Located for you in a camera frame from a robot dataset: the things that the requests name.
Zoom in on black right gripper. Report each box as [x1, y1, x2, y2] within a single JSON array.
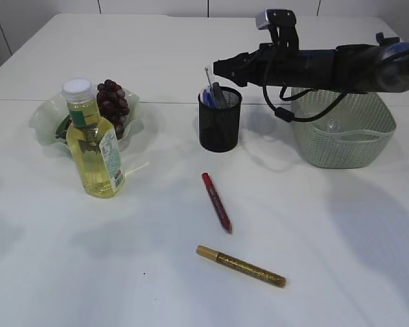
[[213, 9, 336, 89]]

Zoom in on silver glitter pen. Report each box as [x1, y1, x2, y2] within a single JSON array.
[[212, 82, 228, 109]]

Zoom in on clear plastic ruler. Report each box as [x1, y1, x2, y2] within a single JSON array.
[[204, 65, 215, 88]]

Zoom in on blue scissors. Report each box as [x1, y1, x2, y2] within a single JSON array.
[[199, 87, 217, 108]]

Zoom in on clear bubble plastic sheet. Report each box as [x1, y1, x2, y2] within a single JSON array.
[[325, 118, 341, 134]]

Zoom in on red glitter pen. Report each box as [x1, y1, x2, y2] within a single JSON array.
[[202, 172, 232, 234]]

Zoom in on purple grape bunch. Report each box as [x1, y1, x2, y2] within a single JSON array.
[[54, 78, 130, 140]]

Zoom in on yellow oil bottle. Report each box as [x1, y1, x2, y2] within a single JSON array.
[[62, 78, 125, 199]]

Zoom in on gold glitter pen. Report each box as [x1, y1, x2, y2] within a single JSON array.
[[196, 245, 287, 288]]

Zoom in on blue black right robot arm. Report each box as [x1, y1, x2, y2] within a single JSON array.
[[213, 9, 409, 94]]

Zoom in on black mesh pen holder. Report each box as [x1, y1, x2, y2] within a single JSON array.
[[198, 87, 243, 153]]

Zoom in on green plastic basket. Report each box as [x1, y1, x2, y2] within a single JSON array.
[[292, 93, 396, 169]]

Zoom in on translucent green wavy plate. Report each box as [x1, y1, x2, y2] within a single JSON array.
[[29, 89, 144, 156]]

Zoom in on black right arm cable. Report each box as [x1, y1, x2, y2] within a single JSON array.
[[262, 83, 348, 123]]

